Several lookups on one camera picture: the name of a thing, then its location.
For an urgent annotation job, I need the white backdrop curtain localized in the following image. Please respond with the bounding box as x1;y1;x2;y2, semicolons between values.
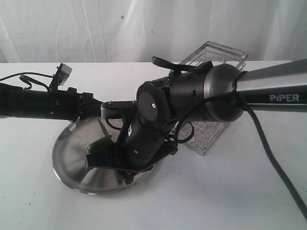
0;0;307;62

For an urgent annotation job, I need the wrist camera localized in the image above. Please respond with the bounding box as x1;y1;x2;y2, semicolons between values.
101;101;137;120
49;63;72;92

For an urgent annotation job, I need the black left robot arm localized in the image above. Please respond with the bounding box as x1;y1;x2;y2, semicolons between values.
0;83;102;122

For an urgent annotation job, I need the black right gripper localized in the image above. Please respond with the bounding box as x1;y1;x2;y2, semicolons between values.
85;134;177;184

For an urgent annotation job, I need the black handled knife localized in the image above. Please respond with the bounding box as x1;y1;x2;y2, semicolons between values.
97;119;112;140

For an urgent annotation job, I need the round stainless steel plate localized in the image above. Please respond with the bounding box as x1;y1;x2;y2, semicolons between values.
52;117;156;194

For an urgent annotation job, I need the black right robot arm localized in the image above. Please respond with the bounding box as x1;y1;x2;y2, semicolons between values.
86;57;307;184

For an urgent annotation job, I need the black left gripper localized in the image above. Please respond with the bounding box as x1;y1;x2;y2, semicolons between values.
47;87;106;122

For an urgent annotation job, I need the green vegetable piece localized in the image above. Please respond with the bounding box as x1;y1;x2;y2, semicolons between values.
87;137;113;154

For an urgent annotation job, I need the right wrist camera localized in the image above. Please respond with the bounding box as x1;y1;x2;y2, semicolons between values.
101;101;137;120

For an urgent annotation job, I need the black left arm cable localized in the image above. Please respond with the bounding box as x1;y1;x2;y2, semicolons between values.
0;73;55;91

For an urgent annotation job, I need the wire mesh utensil holder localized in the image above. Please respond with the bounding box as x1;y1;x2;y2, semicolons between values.
169;41;248;155

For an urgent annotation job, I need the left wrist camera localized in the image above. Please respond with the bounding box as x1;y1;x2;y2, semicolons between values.
49;63;72;92

